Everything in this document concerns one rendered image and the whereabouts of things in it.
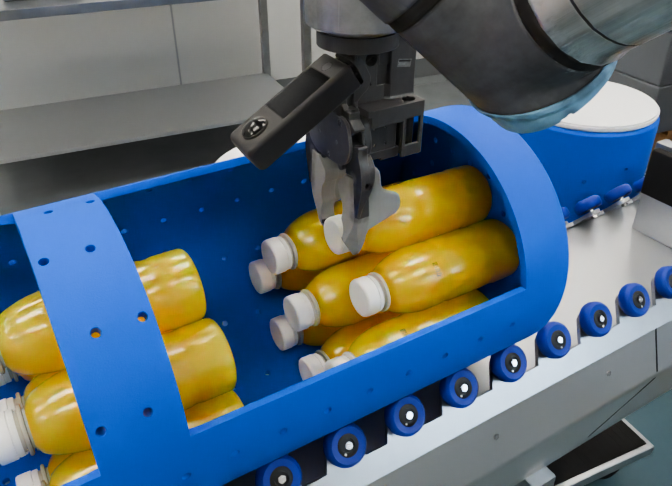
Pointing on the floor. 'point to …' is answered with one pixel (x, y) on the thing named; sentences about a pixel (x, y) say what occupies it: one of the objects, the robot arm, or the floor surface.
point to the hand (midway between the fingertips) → (336, 233)
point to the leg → (539, 478)
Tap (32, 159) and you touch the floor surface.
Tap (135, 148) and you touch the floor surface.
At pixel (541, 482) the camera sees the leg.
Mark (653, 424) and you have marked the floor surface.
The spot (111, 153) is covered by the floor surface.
